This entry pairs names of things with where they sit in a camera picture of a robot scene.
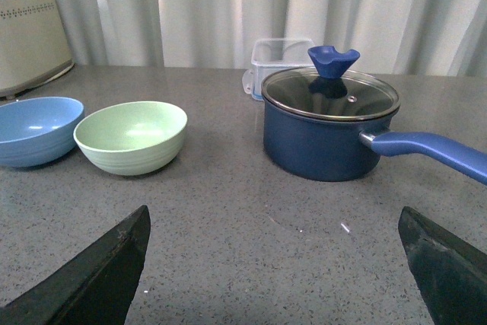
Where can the white curtain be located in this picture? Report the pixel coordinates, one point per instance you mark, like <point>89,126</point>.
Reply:
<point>420,37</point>

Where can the clear plastic container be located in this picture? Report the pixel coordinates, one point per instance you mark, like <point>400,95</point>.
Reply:
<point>271,55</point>

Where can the blue bowl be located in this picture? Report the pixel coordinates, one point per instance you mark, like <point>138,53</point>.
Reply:
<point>38,130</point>

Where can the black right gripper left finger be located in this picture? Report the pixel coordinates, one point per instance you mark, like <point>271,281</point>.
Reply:
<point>96,287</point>

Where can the blue saucepan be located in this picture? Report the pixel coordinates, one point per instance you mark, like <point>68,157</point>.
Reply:
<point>340,151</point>

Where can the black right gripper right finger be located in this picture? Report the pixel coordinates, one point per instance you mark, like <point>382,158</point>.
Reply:
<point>449,272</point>

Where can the green bowl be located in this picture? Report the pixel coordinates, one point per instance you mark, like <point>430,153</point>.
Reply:
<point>133,138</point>

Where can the glass pot lid blue knob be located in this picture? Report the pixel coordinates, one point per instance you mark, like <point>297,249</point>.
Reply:
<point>330,90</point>

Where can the cream toaster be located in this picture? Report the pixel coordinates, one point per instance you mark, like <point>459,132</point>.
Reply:
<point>34,46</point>

